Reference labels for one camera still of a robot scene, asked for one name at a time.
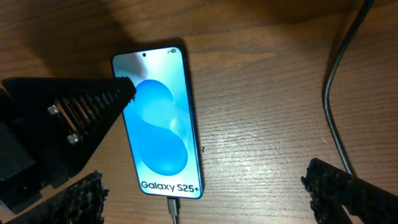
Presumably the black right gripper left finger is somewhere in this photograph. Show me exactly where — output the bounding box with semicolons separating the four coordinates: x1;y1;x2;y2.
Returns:
6;171;109;224

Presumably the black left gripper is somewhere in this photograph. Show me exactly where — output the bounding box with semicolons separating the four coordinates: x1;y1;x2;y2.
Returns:
1;77;136;214

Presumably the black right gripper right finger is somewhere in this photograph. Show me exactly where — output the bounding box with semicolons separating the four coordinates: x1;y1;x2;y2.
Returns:
301;158;397;224

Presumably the black charger cable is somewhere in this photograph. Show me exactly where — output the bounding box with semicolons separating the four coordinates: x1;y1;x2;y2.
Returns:
167;0;376;224

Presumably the blue Galaxy smartphone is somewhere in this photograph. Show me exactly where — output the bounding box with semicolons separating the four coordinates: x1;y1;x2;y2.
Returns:
111;46;203;199

